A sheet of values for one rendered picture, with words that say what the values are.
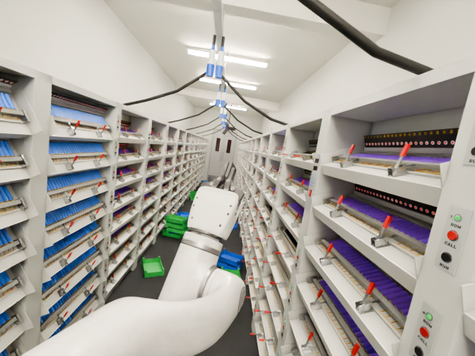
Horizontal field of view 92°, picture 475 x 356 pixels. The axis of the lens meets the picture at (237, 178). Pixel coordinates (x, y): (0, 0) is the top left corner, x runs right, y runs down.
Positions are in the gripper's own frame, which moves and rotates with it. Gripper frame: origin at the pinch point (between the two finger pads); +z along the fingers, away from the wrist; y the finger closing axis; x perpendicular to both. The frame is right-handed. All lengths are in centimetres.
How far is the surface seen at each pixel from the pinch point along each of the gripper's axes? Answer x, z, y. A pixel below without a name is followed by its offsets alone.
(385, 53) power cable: 1.7, 38.0, 29.3
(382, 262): -25.7, -6.3, 38.9
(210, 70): -71, 117, -80
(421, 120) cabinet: -29, 45, 48
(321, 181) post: -57, 29, 20
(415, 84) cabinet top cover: -4, 34, 38
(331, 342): -56, -32, 33
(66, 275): -78, -55, -117
